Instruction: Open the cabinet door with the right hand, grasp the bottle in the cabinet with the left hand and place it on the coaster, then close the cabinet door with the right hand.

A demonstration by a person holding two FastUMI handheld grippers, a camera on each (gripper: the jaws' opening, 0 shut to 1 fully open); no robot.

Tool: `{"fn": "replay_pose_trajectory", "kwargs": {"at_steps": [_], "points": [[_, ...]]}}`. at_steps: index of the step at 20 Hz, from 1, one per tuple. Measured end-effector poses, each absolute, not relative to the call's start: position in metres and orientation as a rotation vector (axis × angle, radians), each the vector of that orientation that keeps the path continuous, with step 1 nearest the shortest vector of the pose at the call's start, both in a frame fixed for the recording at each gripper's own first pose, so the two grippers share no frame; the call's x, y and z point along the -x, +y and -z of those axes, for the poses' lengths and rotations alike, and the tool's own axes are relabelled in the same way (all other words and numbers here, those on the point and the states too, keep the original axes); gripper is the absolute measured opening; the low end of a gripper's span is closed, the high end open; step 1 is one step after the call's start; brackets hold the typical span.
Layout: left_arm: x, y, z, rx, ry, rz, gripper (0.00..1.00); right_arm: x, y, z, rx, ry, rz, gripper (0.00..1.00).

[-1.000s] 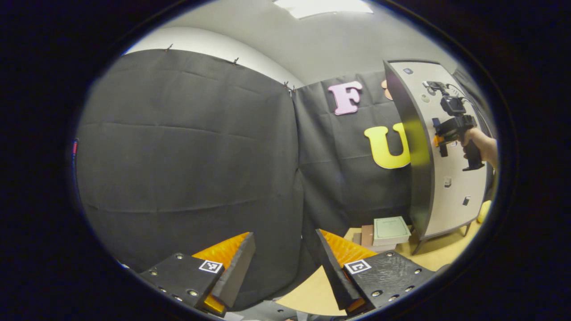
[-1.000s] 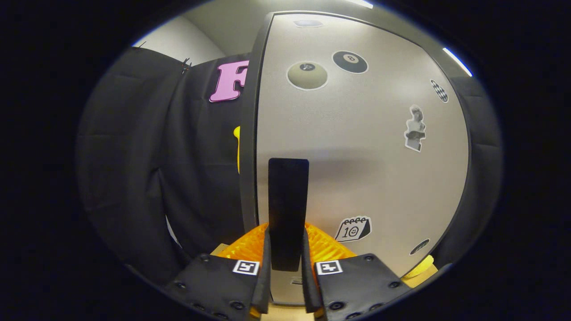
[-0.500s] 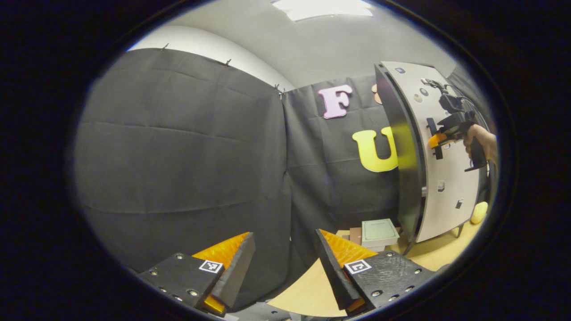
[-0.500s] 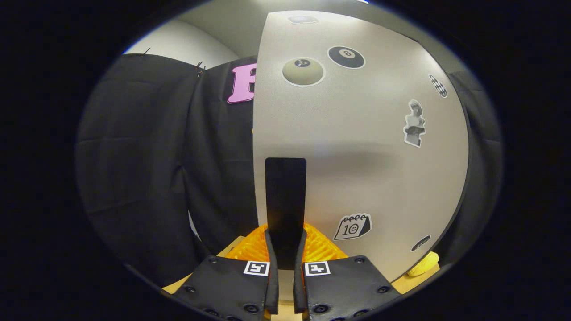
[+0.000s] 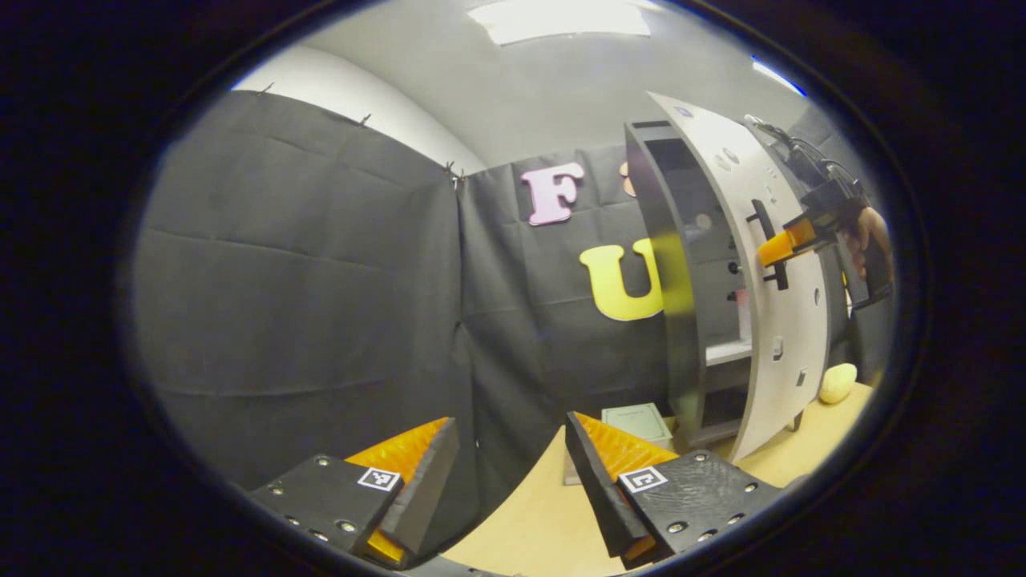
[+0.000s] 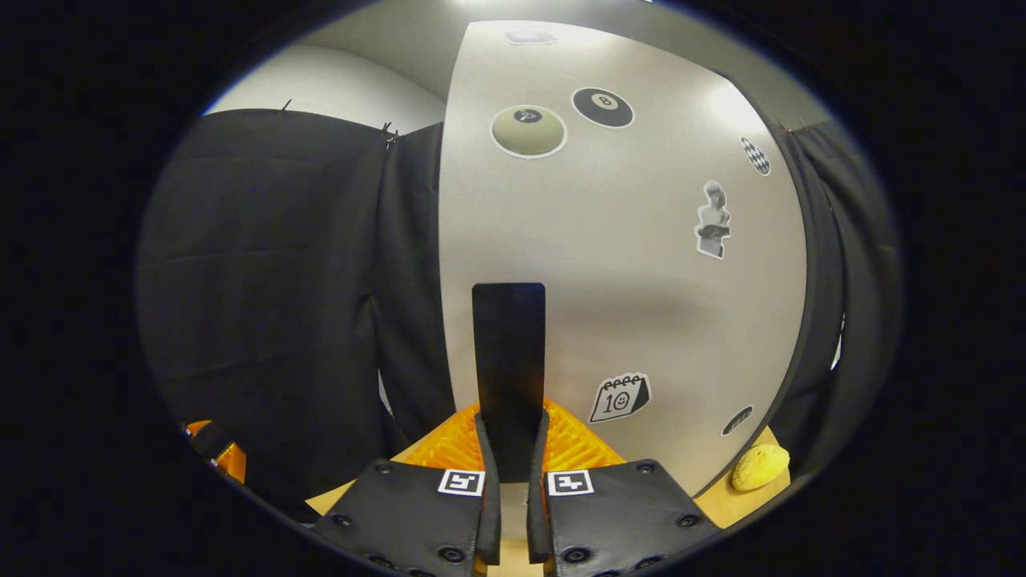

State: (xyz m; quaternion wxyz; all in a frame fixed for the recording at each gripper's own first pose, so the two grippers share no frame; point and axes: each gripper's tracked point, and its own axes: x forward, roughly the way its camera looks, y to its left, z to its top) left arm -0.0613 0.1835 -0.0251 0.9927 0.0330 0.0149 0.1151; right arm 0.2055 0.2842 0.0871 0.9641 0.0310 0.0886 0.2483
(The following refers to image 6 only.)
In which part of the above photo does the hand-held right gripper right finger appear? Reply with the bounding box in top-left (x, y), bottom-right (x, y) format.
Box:
top-left (525, 399), bottom-right (722, 577)

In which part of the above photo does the black door handle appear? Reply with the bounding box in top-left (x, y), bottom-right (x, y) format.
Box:
top-left (471, 282), bottom-right (547, 483)

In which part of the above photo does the grey cabinet door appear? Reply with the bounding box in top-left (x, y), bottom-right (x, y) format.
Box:
top-left (437, 20), bottom-right (809, 498)

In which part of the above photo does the yellow sponge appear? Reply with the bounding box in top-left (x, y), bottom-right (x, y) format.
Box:
top-left (731, 445), bottom-right (790, 491)

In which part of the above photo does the black backdrop cloth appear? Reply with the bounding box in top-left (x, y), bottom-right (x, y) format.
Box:
top-left (136, 108), bottom-right (903, 514)

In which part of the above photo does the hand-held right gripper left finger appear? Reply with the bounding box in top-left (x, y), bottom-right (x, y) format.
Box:
top-left (309, 403), bottom-right (503, 577)

